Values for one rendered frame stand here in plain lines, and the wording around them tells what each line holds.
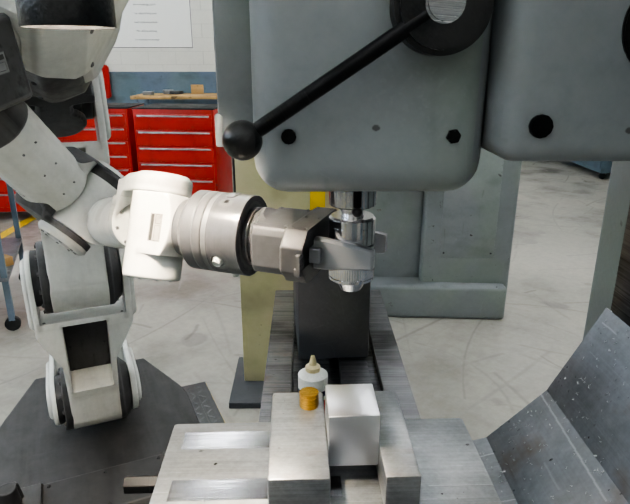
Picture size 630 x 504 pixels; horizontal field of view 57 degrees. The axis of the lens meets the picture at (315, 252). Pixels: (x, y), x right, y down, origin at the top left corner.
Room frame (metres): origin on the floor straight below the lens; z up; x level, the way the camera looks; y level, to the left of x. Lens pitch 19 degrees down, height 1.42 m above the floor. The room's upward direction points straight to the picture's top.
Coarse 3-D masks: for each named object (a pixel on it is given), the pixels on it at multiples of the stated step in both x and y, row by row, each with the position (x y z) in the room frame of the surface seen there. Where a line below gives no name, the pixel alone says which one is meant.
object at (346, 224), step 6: (330, 216) 0.56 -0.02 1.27; (336, 216) 0.55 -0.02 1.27; (342, 216) 0.55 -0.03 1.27; (366, 216) 0.55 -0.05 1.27; (372, 216) 0.55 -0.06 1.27; (330, 222) 0.55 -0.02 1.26; (336, 222) 0.54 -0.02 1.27; (342, 222) 0.54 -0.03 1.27; (348, 222) 0.54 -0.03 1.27; (354, 222) 0.54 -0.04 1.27; (360, 222) 0.54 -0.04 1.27; (366, 222) 0.54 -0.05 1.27; (372, 222) 0.55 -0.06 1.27; (336, 228) 0.54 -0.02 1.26; (342, 228) 0.54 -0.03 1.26; (348, 228) 0.54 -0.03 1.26; (354, 228) 0.54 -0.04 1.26; (360, 228) 0.54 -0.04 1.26; (366, 228) 0.54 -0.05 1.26
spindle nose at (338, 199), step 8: (336, 192) 0.54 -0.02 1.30; (344, 192) 0.54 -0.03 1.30; (352, 192) 0.54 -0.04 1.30; (368, 192) 0.54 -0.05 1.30; (376, 192) 0.55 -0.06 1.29; (336, 200) 0.54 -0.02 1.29; (344, 200) 0.54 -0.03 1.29; (352, 200) 0.54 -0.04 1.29; (368, 200) 0.54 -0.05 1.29; (376, 200) 0.55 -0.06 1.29; (344, 208) 0.54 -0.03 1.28; (352, 208) 0.54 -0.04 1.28; (368, 208) 0.54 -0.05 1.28
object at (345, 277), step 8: (336, 232) 0.54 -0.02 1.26; (344, 232) 0.54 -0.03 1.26; (352, 232) 0.54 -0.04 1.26; (360, 232) 0.54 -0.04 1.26; (368, 232) 0.54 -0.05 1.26; (344, 240) 0.54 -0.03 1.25; (352, 240) 0.54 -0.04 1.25; (360, 240) 0.54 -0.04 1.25; (368, 240) 0.54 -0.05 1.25; (336, 272) 0.54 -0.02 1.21; (344, 272) 0.54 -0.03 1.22; (352, 272) 0.54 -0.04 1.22; (360, 272) 0.54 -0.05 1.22; (368, 272) 0.54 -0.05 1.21; (336, 280) 0.54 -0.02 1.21; (344, 280) 0.54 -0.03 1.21; (352, 280) 0.54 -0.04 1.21; (360, 280) 0.54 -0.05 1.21; (368, 280) 0.54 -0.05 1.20
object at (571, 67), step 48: (528, 0) 0.44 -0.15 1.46; (576, 0) 0.44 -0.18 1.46; (624, 0) 0.44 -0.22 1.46; (528, 48) 0.44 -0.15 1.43; (576, 48) 0.44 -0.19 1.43; (624, 48) 0.44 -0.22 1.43; (528, 96) 0.44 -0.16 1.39; (576, 96) 0.44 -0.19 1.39; (624, 96) 0.44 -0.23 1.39; (528, 144) 0.44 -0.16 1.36; (576, 144) 0.44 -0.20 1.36; (624, 144) 0.44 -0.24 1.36
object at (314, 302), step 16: (320, 272) 0.87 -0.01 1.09; (304, 288) 0.86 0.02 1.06; (320, 288) 0.87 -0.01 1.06; (336, 288) 0.87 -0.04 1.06; (368, 288) 0.87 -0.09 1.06; (304, 304) 0.86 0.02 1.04; (320, 304) 0.87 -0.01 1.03; (336, 304) 0.87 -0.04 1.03; (352, 304) 0.87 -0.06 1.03; (368, 304) 0.87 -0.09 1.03; (304, 320) 0.86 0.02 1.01; (320, 320) 0.87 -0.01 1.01; (336, 320) 0.87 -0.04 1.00; (352, 320) 0.87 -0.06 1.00; (368, 320) 0.87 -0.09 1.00; (304, 336) 0.86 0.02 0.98; (320, 336) 0.87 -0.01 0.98; (336, 336) 0.87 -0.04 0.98; (352, 336) 0.87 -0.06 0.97; (368, 336) 0.87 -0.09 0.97; (304, 352) 0.86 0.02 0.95; (320, 352) 0.87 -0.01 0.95; (336, 352) 0.87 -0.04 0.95; (352, 352) 0.87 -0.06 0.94
